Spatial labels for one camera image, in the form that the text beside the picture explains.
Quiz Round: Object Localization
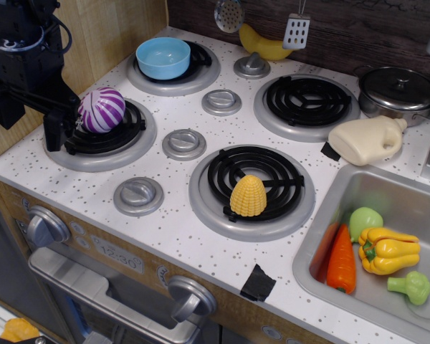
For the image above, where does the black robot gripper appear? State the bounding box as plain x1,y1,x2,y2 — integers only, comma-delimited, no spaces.
0,24,80,153

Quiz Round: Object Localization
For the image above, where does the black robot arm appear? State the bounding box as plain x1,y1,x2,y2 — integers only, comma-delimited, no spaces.
0,1,80,151

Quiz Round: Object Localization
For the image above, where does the light blue plastic bowl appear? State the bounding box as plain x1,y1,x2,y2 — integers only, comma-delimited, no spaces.
135,37,191,80

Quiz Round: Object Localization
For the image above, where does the yellow toy corn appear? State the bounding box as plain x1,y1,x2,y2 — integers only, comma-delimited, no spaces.
230,175,267,217

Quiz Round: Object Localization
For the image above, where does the purple white striped ball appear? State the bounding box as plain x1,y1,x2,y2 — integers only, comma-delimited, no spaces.
78,87,125,133

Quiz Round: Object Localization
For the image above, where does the front left black burner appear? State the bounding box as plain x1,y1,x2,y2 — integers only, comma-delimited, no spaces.
46,99,157,173

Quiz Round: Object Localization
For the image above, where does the black burner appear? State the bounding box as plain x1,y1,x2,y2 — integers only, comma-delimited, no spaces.
46,99,157,173
253,75,360,143
188,145,315,242
126,41,221,97

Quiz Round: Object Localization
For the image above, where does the left silver oven dial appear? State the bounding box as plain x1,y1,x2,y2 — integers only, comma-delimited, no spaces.
27,206,71,247

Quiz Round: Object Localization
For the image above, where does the silver oven dial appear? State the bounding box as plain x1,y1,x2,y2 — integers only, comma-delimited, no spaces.
168,275,217,323
27,206,71,247

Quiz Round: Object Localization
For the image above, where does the silver stove knob front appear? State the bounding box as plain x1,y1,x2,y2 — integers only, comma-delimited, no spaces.
113,177,164,217

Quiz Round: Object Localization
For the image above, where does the silver stove knob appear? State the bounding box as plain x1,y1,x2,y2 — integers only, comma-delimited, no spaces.
113,177,164,217
233,52,271,80
201,90,242,116
162,128,207,161

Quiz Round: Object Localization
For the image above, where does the silver stove knob centre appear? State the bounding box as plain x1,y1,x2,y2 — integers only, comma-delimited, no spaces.
162,128,207,161

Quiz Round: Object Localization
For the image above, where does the back left black burner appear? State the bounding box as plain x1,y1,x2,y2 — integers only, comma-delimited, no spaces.
126,41,221,97

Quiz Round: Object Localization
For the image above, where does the silver stove knob upper middle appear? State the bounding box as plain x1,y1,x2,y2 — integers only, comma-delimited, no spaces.
201,90,242,116

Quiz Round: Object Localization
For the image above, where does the silver stove knob back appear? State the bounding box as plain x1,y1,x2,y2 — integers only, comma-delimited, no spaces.
233,52,271,80

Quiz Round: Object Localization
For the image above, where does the silver slotted spoon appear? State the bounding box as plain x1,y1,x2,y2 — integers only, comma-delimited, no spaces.
214,0,244,34

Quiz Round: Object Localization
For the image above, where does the yellow toy on floor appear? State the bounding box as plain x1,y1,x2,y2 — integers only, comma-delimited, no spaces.
0,318,40,343

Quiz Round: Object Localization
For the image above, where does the right silver oven dial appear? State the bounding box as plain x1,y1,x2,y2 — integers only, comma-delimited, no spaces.
168,275,217,323

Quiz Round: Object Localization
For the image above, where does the yellow toy banana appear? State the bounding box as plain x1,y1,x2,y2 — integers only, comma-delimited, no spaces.
239,24,294,61

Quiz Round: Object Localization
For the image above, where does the front right black burner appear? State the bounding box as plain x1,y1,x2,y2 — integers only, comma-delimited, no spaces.
188,145,315,242

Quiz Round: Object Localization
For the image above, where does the back right black burner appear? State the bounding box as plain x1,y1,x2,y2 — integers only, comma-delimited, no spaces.
253,75,360,143

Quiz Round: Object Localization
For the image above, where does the silver slotted spatula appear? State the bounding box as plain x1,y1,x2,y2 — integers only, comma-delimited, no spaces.
282,0,311,50

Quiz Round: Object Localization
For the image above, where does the black tape piece front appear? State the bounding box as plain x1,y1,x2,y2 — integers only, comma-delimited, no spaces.
240,264,277,302

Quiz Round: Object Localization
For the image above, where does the black tape piece by jug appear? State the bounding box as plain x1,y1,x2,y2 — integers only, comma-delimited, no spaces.
320,142,340,162

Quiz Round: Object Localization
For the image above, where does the cream toy jug bottle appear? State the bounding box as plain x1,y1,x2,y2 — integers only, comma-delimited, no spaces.
328,116,408,166

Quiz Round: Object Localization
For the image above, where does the orange toy carrot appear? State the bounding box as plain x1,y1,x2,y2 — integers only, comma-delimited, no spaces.
326,224,356,294

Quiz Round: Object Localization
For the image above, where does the light green toy pear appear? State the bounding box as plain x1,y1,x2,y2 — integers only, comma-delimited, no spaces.
349,207,384,243

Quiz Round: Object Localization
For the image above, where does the silver sink basin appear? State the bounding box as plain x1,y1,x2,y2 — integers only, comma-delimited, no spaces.
292,166,430,343

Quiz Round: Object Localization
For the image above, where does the steel pot with lid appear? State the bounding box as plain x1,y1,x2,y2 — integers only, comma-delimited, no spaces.
353,65,430,127

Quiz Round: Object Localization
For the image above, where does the yellow toy bell pepper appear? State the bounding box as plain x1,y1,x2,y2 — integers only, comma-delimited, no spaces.
358,227,421,275

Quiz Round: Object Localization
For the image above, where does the green toy broccoli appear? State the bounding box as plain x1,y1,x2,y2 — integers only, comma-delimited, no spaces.
387,271,430,305

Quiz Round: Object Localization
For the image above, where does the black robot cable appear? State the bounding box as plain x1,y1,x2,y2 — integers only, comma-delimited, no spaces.
39,14,74,55

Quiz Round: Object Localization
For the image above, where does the silver oven door handle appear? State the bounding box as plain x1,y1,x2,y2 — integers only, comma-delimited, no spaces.
29,248,201,343

